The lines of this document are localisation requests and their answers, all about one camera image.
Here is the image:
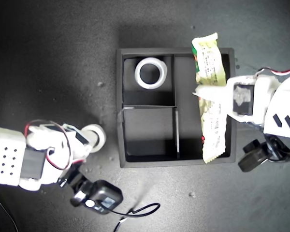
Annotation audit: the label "white tape roll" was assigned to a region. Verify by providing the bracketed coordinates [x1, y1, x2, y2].
[134, 56, 168, 90]
[83, 124, 107, 154]

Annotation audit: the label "green white snack bar wrapper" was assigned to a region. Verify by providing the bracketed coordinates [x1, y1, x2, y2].
[190, 33, 227, 164]

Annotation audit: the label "black tray with wells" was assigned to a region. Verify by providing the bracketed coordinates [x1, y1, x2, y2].
[116, 47, 237, 169]

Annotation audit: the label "red arm wire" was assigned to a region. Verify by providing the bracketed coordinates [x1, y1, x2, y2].
[25, 122, 73, 170]

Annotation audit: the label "red white arm wires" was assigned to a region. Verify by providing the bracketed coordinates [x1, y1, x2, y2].
[256, 66, 290, 77]

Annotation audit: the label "black camera box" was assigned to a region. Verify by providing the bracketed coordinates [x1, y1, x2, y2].
[237, 139, 269, 173]
[69, 179, 124, 215]

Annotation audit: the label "black camera cable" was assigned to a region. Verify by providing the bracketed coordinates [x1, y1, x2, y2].
[265, 134, 290, 163]
[110, 203, 161, 232]

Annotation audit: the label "thin black cable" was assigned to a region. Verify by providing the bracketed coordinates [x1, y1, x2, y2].
[0, 185, 19, 232]

